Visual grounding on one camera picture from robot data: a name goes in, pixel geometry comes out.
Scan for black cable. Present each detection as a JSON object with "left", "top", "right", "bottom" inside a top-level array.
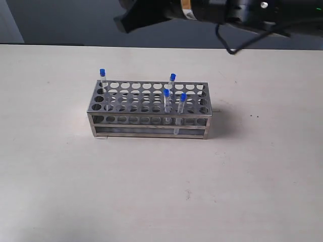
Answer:
[{"left": 214, "top": 22, "right": 291, "bottom": 55}]

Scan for blue capped tube front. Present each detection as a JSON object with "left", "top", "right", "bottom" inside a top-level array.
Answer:
[{"left": 174, "top": 93, "right": 186, "bottom": 135}]

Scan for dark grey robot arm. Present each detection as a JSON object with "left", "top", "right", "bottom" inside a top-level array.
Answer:
[{"left": 114, "top": 0, "right": 322, "bottom": 36}]

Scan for stainless steel test tube rack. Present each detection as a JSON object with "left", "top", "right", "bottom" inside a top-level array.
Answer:
[{"left": 87, "top": 80, "right": 212, "bottom": 139}]

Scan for blue capped tube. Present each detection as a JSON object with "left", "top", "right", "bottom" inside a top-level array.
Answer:
[
  {"left": 99, "top": 69, "right": 110, "bottom": 111},
  {"left": 174, "top": 93, "right": 186, "bottom": 135},
  {"left": 164, "top": 89, "right": 171, "bottom": 124},
  {"left": 168, "top": 73, "right": 176, "bottom": 90}
]

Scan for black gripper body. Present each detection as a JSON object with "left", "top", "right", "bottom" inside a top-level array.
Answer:
[{"left": 114, "top": 0, "right": 184, "bottom": 33}]

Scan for blue capped tube back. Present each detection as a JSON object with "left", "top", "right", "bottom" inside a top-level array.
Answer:
[{"left": 168, "top": 73, "right": 176, "bottom": 90}]

